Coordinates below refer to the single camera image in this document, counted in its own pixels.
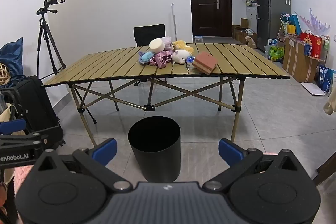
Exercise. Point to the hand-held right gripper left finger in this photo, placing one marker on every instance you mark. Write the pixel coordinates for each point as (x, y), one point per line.
(105, 151)

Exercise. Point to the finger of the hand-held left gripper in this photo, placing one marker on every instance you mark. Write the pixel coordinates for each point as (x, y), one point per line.
(11, 126)

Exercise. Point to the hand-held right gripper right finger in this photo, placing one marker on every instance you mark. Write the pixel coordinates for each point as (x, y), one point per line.
(231, 151)

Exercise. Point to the black trash bin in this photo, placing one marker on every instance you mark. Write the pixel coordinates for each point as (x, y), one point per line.
(155, 155)

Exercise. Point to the blue tissue pack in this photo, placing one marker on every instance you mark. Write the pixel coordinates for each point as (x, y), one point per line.
(190, 62)

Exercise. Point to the blue purple plush toy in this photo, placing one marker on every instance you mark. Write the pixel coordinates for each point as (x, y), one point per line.
(146, 56)

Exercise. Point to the pink satin scrunchie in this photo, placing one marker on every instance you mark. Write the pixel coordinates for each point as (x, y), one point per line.
(160, 59)

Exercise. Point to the yellow white plush toy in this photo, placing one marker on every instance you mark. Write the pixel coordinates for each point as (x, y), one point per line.
(181, 45)

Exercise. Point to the person's left hand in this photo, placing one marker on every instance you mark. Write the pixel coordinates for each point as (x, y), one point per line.
(2, 192)

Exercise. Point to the pink fuzzy fabric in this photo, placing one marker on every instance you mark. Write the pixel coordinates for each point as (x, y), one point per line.
(22, 176)

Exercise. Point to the woven rattan ball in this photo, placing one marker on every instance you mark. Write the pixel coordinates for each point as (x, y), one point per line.
(4, 73)

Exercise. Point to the dark blue cloth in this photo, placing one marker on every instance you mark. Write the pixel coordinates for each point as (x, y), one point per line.
(11, 56)

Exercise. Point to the tan folding table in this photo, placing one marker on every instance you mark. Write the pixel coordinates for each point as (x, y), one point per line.
(223, 61)

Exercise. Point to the red-brown sponge block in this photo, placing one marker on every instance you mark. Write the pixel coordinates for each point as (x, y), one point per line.
(206, 61)

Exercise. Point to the dark wooden furniture leg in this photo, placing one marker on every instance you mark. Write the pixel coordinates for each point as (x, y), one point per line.
(325, 171)

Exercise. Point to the white bathroom scale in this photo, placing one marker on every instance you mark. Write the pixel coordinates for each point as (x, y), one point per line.
(313, 88)

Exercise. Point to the cream cloth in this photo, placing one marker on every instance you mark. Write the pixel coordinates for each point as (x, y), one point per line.
(329, 106)

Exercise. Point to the green plastic bag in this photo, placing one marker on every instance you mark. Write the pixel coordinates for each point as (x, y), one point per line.
(276, 53)

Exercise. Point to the large cardboard box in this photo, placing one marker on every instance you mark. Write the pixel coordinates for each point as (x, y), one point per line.
(299, 64)

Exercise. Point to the beige plush toy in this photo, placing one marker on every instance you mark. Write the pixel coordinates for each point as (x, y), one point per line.
(250, 41)

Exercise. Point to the clear plastic container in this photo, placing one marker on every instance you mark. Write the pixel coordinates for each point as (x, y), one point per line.
(198, 39)

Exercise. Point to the round cream sponge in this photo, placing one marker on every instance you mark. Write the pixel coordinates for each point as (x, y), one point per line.
(157, 45)

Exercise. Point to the small cardboard boxes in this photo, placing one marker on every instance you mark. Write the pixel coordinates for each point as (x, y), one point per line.
(237, 32)

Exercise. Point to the blue printed bag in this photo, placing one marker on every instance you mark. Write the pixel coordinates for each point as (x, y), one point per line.
(326, 79)

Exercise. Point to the black folding chair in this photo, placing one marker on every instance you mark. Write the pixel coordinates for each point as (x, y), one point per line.
(149, 33)

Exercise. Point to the red gift box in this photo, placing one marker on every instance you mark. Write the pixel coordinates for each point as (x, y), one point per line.
(312, 44)

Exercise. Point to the dark brown door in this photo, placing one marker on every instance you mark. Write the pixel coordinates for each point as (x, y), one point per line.
(210, 16)

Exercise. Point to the white mop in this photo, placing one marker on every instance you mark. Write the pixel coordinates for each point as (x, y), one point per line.
(174, 22)

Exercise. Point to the blue gift bag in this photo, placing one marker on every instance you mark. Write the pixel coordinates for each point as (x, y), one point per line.
(294, 22)

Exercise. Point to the purple coral decoration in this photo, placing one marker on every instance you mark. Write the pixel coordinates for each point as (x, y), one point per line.
(316, 24)

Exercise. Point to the grey refrigerator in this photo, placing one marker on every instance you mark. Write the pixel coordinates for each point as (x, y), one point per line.
(273, 3)

